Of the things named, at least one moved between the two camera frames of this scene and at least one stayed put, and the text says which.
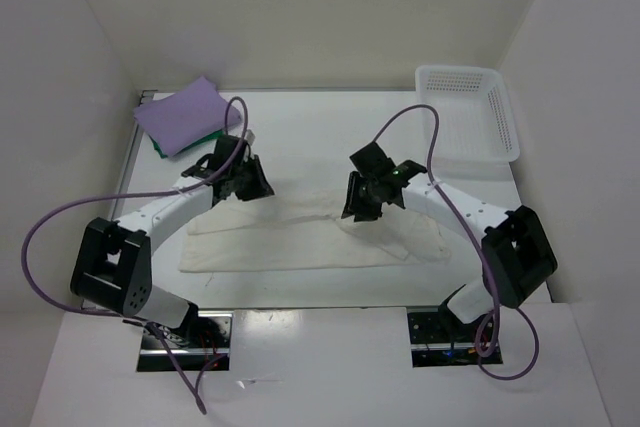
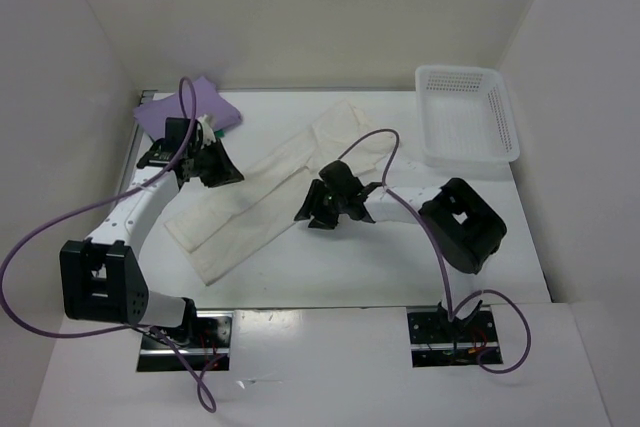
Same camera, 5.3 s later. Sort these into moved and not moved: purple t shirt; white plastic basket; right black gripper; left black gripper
Moved: right black gripper; left black gripper
Not moved: white plastic basket; purple t shirt
